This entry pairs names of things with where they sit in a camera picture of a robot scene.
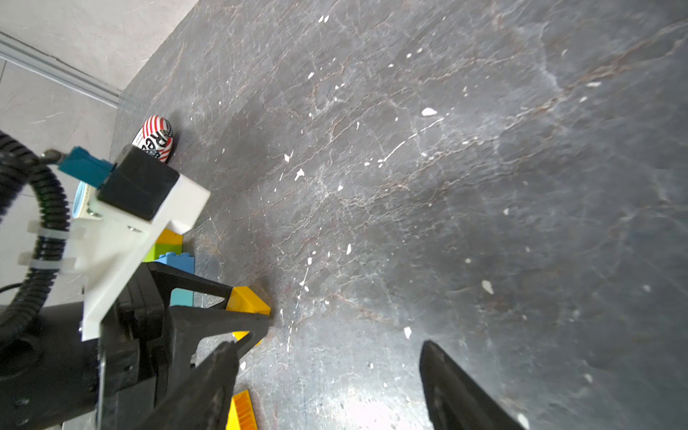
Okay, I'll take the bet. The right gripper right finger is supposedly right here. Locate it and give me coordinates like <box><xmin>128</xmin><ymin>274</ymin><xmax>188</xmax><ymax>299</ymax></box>
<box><xmin>419</xmin><ymin>340</ymin><xmax>521</xmax><ymax>430</ymax></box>

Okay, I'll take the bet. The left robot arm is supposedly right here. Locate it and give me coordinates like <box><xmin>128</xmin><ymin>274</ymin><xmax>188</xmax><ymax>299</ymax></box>
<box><xmin>1</xmin><ymin>134</ymin><xmax>270</xmax><ymax>429</ymax></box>

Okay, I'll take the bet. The orange-yellow lego brick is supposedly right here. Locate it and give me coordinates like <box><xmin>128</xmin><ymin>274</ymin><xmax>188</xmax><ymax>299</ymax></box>
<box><xmin>156</xmin><ymin>229</ymin><xmax>183</xmax><ymax>247</ymax></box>

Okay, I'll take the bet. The light green lego brick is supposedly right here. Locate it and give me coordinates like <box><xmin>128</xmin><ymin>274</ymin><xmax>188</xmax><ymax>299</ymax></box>
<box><xmin>143</xmin><ymin>243</ymin><xmax>183</xmax><ymax>263</ymax></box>

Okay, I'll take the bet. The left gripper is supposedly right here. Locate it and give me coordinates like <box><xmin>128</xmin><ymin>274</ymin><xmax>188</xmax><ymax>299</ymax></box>
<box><xmin>1</xmin><ymin>263</ymin><xmax>271</xmax><ymax>429</ymax></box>

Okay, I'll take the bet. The cyan lego brick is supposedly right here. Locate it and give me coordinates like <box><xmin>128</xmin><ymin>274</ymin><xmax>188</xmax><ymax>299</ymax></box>
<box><xmin>169</xmin><ymin>288</ymin><xmax>195</xmax><ymax>307</ymax></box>

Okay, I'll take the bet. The blue long lego brick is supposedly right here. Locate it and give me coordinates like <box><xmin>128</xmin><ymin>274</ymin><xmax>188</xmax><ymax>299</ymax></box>
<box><xmin>156</xmin><ymin>252</ymin><xmax>195</xmax><ymax>274</ymax></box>

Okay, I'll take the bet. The yellow stepped lego brick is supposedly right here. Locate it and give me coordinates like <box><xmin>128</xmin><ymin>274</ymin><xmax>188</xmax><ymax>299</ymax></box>
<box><xmin>226</xmin><ymin>390</ymin><xmax>258</xmax><ymax>430</ymax></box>

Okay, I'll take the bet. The small yellow lego brick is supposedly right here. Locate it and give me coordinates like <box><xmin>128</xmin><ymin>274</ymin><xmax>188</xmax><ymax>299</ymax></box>
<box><xmin>226</xmin><ymin>287</ymin><xmax>272</xmax><ymax>316</ymax></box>

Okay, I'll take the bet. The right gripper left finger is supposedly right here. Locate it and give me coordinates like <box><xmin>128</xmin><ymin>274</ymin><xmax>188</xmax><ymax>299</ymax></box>
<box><xmin>137</xmin><ymin>342</ymin><xmax>239</xmax><ymax>430</ymax></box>

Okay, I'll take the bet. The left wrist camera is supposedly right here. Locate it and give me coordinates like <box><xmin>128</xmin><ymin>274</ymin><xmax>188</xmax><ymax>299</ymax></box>
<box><xmin>58</xmin><ymin>146</ymin><xmax>211</xmax><ymax>340</ymax></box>

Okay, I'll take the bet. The small toy car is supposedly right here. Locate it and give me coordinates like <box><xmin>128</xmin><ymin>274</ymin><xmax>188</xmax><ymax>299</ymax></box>
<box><xmin>132</xmin><ymin>116</ymin><xmax>174</xmax><ymax>164</ymax></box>

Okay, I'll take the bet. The tape roll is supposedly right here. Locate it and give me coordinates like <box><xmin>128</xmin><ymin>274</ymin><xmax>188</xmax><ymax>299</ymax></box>
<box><xmin>72</xmin><ymin>182</ymin><xmax>94</xmax><ymax>219</ymax></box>

